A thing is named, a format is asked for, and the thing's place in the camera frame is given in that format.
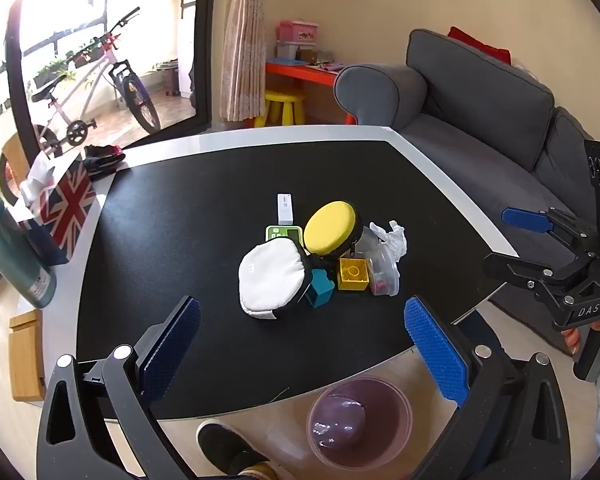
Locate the red cushion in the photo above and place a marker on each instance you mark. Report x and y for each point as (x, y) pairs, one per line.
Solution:
(480, 45)

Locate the pink storage box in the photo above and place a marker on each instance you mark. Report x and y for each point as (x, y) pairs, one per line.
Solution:
(297, 32)

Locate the teal bottle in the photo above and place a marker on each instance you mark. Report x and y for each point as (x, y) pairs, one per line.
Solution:
(15, 260)

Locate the yellow stool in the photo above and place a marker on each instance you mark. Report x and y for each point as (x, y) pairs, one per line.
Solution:
(282, 97)

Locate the flag print tissue box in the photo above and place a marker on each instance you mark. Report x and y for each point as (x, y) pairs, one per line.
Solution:
(65, 205)

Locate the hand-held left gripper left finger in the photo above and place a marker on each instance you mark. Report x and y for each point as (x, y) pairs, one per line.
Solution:
(172, 345)

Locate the beige curtain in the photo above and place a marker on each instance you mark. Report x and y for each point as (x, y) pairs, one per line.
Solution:
(242, 60)

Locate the black slipper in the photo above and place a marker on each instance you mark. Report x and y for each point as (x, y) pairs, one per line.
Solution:
(220, 445)

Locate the orange table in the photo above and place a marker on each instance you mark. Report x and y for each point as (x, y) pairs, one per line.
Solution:
(300, 71)

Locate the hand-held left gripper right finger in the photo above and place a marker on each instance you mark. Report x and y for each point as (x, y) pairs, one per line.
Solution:
(437, 345)

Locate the pink and white bicycle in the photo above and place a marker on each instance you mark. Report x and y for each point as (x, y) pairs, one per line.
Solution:
(145, 112)

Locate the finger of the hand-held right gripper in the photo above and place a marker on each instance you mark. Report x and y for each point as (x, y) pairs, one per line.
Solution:
(510, 267)
(522, 219)

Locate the green and white card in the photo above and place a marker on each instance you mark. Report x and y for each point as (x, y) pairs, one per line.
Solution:
(280, 234)

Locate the white tissue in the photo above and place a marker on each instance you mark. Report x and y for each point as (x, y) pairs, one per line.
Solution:
(395, 242)

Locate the grey sofa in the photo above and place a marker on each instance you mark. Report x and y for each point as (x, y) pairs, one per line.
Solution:
(480, 125)

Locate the black door frame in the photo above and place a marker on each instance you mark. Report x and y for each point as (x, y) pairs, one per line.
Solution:
(205, 60)

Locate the teal toy block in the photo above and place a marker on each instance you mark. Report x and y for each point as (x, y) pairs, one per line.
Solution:
(322, 292)

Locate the balcony planter box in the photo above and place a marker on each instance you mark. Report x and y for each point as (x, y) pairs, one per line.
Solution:
(55, 72)

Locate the purple suitcase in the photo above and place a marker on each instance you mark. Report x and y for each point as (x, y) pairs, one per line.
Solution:
(172, 80)

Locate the white storage box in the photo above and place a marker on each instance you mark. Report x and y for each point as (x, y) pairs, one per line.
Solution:
(287, 50)

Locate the person's right hand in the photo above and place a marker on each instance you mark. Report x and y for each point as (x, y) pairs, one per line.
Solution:
(572, 342)

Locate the black and red gloves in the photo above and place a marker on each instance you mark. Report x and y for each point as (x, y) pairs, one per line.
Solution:
(102, 160)

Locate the pink trash bin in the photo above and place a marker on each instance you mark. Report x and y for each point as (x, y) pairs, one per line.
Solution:
(380, 435)

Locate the wooden block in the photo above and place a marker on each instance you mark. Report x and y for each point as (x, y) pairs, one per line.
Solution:
(27, 355)

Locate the yellow toy block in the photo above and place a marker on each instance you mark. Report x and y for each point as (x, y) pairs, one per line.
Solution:
(352, 275)

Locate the clear plastic container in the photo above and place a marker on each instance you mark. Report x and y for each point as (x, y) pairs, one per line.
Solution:
(382, 270)

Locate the small white box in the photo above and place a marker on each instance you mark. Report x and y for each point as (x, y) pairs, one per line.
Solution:
(285, 210)

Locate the white round pouch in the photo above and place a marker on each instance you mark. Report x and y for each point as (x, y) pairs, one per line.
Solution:
(270, 275)

